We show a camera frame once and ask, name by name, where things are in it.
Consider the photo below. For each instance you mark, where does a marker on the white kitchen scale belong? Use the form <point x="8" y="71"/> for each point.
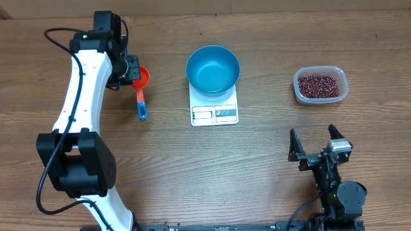
<point x="213" y="111"/>

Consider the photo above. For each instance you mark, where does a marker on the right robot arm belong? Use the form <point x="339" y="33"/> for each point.
<point x="341" y="201"/>

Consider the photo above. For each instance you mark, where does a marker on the blue bowl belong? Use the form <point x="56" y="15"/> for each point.
<point x="213" y="70"/>

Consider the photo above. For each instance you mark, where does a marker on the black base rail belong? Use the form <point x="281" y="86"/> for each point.
<point x="278" y="226"/>

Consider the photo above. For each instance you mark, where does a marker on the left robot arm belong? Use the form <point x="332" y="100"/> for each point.
<point x="79" y="168"/>

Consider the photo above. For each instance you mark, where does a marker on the red beans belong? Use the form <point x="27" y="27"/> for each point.
<point x="318" y="86"/>

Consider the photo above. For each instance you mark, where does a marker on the orange measuring scoop blue handle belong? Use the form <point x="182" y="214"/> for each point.
<point x="139" y="85"/>

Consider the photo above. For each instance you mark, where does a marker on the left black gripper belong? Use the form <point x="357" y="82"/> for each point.
<point x="133" y="62"/>

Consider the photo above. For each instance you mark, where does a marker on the clear plastic container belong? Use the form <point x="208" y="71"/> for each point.
<point x="327" y="70"/>

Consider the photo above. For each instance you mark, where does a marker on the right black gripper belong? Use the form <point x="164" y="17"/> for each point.
<point x="309" y="160"/>

